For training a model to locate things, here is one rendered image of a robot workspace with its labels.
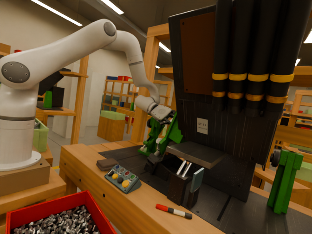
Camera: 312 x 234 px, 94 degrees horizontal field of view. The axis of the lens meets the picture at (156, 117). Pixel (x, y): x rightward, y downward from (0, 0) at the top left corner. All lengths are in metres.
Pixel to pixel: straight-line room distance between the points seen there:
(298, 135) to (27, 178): 1.29
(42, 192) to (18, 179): 0.10
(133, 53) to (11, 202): 0.81
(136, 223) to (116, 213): 0.12
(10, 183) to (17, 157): 0.10
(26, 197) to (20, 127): 0.26
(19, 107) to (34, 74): 0.14
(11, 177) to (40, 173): 0.09
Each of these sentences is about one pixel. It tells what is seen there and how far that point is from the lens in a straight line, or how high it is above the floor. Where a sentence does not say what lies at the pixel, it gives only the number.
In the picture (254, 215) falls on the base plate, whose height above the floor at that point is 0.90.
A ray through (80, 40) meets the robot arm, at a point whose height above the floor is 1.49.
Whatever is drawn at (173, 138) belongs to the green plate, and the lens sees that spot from 0.73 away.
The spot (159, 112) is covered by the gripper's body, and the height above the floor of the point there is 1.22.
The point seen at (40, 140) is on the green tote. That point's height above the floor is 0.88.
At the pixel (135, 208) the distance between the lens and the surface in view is 0.63.
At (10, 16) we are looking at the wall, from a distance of 7.69.
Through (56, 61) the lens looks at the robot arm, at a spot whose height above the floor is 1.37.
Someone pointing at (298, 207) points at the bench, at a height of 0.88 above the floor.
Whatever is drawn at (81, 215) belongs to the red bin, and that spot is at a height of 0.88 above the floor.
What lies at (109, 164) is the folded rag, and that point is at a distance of 0.82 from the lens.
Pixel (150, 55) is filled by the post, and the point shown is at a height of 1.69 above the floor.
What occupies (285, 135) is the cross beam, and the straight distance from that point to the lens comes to 1.09.
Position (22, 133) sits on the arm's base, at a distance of 0.79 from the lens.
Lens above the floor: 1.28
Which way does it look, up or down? 5 degrees down
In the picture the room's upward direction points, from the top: 10 degrees clockwise
